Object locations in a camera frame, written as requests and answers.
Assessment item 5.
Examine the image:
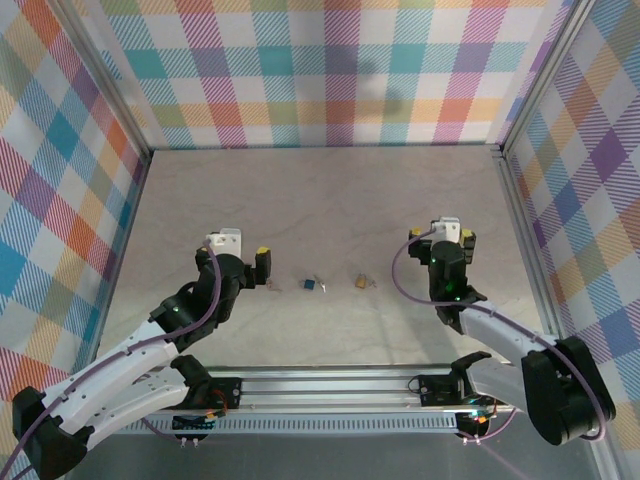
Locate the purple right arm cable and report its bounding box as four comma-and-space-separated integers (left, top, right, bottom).
391, 227, 612, 445

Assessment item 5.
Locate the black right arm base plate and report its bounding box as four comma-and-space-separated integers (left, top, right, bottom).
418, 373, 501, 409

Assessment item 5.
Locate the aluminium frame side rail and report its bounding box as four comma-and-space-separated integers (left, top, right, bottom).
87, 152, 151, 361
492, 144, 564, 341

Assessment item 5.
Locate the aluminium frame post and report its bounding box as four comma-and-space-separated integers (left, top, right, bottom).
499, 0, 597, 151
47, 0, 152, 159

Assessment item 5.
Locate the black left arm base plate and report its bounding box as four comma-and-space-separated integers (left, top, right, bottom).
199, 377, 245, 414

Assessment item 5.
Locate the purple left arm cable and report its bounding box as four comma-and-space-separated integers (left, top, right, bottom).
0, 239, 221, 480

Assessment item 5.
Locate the slotted grey cable duct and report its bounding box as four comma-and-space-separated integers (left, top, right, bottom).
119, 412, 461, 436

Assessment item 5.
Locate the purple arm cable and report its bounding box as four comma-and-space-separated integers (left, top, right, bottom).
0, 239, 221, 480
391, 227, 612, 445

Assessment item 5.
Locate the long aluminium base rail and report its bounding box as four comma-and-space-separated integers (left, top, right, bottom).
139, 364, 609, 416

